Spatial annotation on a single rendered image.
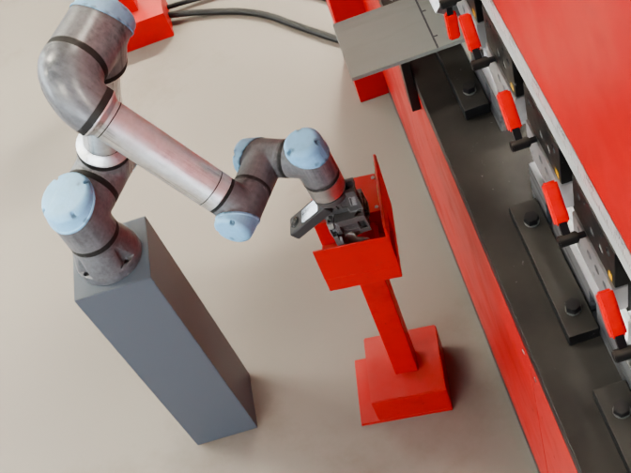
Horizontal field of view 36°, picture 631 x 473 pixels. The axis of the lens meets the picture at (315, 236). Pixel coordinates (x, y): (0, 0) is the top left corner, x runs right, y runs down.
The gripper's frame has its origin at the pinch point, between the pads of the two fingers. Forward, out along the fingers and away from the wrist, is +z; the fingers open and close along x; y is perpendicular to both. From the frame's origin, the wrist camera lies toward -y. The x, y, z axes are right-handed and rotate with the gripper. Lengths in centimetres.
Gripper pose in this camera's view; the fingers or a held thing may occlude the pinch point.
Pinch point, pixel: (349, 248)
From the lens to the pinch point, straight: 204.2
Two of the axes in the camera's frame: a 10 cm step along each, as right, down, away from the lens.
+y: 9.4, -2.6, -2.3
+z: 3.4, 5.6, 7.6
